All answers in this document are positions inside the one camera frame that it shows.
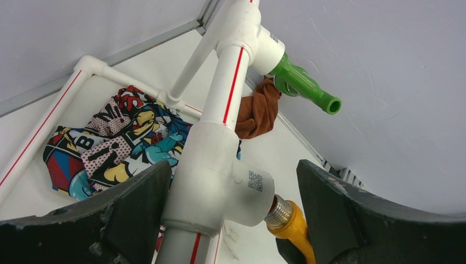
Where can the comic print cloth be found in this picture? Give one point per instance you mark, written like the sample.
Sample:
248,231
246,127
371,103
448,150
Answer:
131,132

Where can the brown cloth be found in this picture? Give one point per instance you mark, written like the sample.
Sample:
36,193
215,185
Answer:
258,111

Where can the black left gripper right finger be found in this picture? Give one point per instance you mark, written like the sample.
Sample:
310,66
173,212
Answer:
347,224

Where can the green plastic water faucet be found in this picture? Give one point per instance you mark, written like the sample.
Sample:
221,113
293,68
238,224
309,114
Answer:
294,81

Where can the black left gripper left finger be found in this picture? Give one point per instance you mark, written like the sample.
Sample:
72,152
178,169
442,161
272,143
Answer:
119,225

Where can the white pvc pipe frame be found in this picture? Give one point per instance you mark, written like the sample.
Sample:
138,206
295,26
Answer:
211,185

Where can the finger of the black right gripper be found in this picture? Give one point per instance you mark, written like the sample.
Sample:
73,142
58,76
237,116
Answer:
289,252

